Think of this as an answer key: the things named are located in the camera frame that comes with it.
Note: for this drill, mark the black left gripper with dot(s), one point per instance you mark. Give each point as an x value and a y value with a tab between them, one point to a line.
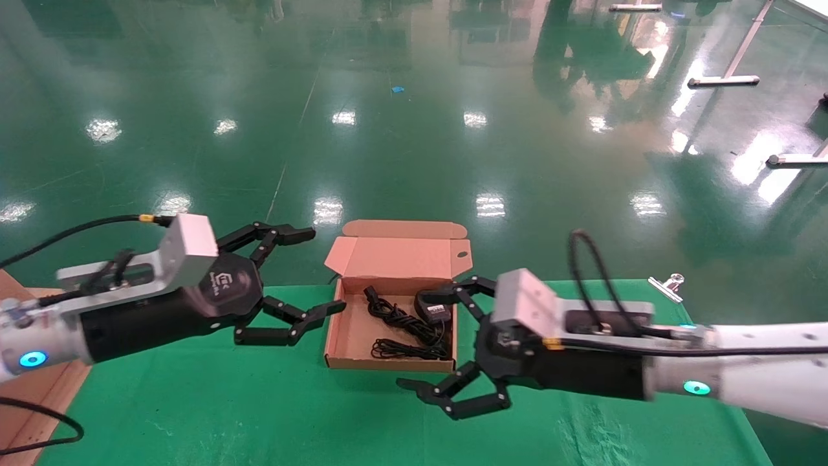
229	288

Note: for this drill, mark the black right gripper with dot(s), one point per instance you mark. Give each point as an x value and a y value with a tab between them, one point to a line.
582	372

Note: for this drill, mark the black adapter with white label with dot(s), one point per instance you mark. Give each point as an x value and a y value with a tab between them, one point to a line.
436	310

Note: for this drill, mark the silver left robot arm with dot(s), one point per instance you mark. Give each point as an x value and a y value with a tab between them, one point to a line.
45	343

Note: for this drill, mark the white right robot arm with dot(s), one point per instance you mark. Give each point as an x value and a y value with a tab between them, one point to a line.
763	375

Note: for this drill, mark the open brown cardboard box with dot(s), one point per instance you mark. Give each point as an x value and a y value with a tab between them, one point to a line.
401	259

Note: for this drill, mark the green table cloth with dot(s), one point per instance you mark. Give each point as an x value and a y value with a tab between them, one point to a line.
259	401

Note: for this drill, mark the silver binder clip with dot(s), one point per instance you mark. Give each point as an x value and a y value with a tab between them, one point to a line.
666	288

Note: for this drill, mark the white metal table leg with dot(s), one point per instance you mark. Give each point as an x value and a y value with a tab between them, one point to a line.
637	8
795	160
723	81

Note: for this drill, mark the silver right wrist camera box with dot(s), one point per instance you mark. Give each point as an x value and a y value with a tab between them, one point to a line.
524	298

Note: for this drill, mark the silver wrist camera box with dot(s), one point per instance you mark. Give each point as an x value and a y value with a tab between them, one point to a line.
187	249
524	298

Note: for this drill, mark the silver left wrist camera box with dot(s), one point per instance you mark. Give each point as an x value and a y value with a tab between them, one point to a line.
187	249

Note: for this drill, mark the silver right camera bracket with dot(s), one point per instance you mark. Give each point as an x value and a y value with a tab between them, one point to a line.
631	309

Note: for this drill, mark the silver camera bracket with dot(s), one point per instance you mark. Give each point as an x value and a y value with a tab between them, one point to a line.
77	275
631	309

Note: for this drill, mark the silver left camera bracket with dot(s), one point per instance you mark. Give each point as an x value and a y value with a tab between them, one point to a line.
77	275

